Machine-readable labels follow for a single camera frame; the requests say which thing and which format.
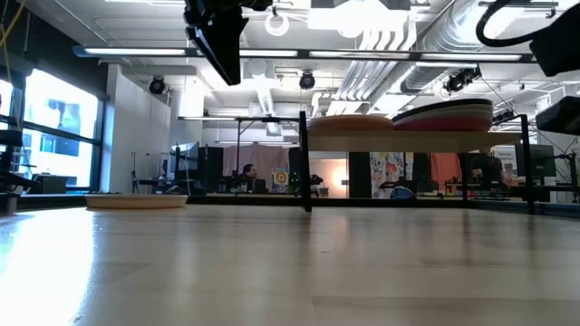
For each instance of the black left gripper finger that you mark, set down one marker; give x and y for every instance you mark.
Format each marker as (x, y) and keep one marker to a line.
(224, 50)

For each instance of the dark green plate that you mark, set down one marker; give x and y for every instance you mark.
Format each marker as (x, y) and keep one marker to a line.
(471, 102)

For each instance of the grey-green plate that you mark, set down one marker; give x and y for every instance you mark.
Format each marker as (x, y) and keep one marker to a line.
(466, 115)

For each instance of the magenta plate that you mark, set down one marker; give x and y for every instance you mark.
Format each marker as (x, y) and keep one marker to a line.
(444, 124)

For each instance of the tan brown plate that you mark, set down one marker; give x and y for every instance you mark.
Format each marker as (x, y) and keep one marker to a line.
(351, 126)

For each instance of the greyish beige plate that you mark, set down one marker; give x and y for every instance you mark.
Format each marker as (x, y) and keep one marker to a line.
(136, 202)

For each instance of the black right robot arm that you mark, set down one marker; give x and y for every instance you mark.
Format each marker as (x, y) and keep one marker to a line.
(562, 45)

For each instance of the wooden shelf with black legs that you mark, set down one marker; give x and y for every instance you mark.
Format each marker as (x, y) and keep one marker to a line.
(408, 141)

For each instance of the background computer monitor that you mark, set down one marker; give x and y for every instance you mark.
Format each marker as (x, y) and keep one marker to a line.
(537, 160)
(186, 156)

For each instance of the black ceiling spotlight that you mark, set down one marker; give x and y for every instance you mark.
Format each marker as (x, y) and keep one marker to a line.
(306, 80)
(460, 80)
(157, 85)

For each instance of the overhead light bar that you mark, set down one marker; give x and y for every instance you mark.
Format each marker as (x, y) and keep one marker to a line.
(303, 54)

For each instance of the person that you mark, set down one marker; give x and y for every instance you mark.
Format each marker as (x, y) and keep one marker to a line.
(487, 169)
(248, 172)

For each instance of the pink curtain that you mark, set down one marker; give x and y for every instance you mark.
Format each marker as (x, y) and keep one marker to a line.
(267, 158)

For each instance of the black cabinet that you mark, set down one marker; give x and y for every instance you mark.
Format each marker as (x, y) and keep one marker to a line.
(210, 167)

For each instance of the orange cloth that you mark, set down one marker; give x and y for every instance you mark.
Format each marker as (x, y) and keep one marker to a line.
(444, 167)

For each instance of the target sign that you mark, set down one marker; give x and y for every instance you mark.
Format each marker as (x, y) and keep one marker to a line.
(281, 177)

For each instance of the large window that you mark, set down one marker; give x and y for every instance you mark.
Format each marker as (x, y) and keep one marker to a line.
(59, 104)

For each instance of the dark blue round object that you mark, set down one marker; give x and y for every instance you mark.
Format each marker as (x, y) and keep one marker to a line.
(401, 194)

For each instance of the colourful poster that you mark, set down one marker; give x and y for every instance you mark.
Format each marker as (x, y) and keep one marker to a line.
(385, 169)

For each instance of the dark box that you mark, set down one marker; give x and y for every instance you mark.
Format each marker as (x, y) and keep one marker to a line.
(50, 183)

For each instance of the black background desk frame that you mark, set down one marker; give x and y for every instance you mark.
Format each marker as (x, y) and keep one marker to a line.
(213, 118)

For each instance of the silver ceiling duct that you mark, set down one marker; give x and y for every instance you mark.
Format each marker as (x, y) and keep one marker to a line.
(453, 27)

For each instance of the black aluminium table frame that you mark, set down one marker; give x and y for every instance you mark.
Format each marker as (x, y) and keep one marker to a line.
(226, 199)

